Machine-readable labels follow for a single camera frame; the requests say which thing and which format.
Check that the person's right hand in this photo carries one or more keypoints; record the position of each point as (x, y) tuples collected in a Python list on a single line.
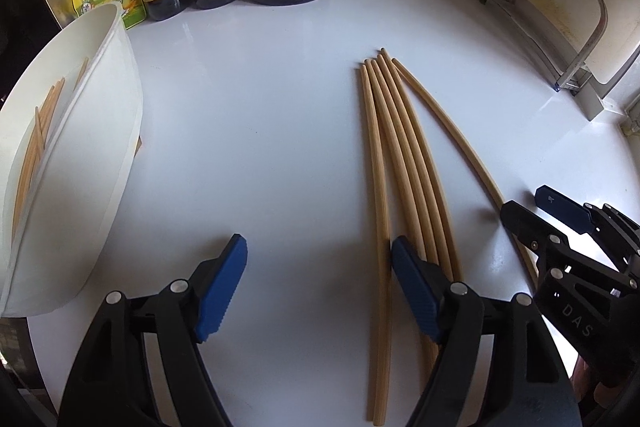
[(582, 377)]

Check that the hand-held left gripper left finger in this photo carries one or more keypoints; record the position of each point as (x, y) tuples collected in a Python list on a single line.
[(222, 289)]

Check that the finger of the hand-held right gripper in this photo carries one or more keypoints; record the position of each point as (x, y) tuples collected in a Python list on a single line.
[(520, 222), (562, 207)]

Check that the metal cutting board rack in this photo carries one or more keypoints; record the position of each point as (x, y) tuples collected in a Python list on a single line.
[(597, 7)]

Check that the bundle of wooden chopsticks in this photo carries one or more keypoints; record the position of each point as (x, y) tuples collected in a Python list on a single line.
[(30, 167)]

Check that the row of wooden chopsticks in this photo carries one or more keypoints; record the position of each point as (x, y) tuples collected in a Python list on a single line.
[(376, 157)]

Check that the white bowl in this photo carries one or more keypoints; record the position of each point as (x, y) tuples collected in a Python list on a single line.
[(100, 207)]

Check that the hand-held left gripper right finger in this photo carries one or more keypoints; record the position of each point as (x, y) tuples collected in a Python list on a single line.
[(415, 292)]

